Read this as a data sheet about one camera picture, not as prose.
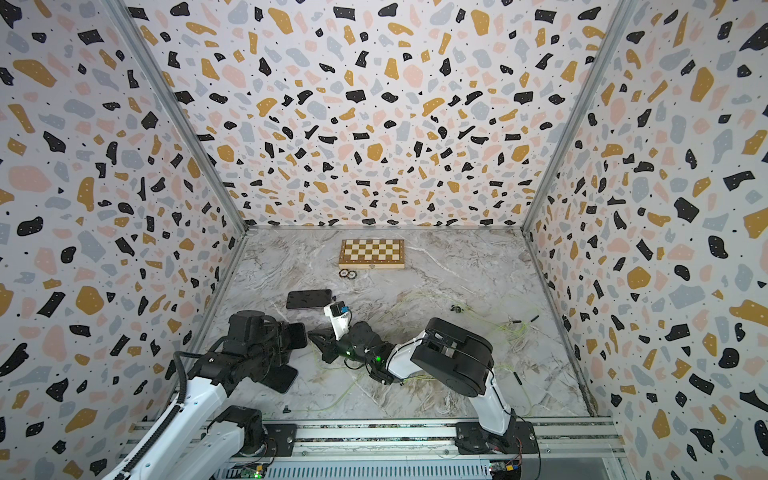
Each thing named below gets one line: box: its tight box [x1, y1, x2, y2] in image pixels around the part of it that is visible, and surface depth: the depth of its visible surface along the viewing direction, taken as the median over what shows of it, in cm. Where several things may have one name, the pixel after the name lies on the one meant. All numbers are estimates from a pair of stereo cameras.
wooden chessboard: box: [338, 239, 405, 269], surface depth 112 cm
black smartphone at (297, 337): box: [288, 322, 307, 350], surface depth 83 cm
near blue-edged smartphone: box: [259, 364, 298, 393], surface depth 85 cm
